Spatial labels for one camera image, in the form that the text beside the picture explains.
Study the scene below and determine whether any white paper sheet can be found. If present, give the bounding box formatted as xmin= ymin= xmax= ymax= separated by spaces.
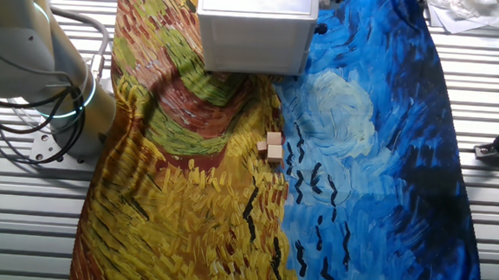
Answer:
xmin=424 ymin=0 xmax=499 ymax=38

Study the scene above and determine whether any crumpled clear plastic bag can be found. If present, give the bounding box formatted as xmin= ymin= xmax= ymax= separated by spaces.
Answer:
xmin=428 ymin=0 xmax=499 ymax=22

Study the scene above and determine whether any wheatfield painting print cloth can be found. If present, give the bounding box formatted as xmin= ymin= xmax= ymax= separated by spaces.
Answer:
xmin=68 ymin=0 xmax=499 ymax=280

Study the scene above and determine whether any grey robot hose with connector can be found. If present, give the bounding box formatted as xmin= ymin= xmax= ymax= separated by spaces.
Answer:
xmin=46 ymin=6 xmax=112 ymax=82

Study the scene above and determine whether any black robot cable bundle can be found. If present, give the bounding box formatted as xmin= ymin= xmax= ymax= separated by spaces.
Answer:
xmin=0 ymin=79 xmax=90 ymax=169

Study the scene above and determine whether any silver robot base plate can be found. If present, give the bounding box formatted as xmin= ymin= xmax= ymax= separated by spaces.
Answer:
xmin=28 ymin=129 xmax=103 ymax=166

